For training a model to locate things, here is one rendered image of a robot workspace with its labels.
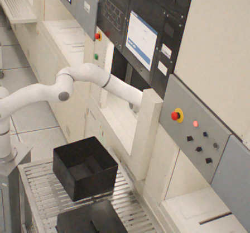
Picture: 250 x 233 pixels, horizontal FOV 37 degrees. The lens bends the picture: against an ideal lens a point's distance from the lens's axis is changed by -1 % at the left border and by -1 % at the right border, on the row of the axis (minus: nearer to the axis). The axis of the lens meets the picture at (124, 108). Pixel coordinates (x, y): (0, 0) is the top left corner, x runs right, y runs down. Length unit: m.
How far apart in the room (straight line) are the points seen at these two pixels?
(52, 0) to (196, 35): 2.42
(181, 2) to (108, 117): 1.14
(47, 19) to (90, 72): 1.96
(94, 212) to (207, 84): 0.87
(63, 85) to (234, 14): 0.96
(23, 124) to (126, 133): 1.62
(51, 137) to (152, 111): 1.98
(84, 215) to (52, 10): 2.39
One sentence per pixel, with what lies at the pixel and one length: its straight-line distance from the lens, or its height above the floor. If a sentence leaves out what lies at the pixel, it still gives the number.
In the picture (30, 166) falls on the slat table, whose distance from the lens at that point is 2.28.
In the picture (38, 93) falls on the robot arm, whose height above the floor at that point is 1.24.
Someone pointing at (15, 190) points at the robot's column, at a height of 0.54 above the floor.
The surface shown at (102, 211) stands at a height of 0.86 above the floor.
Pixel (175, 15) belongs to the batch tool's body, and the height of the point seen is 1.81.
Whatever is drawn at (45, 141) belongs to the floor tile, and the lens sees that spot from 3.59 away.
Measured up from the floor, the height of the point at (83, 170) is 0.77.
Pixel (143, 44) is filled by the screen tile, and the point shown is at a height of 1.56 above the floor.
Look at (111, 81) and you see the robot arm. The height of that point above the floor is 1.34.
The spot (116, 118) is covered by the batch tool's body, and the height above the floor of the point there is 0.87.
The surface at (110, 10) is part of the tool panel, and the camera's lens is 2.23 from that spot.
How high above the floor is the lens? 2.37
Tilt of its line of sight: 35 degrees down
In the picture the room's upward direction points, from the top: 10 degrees clockwise
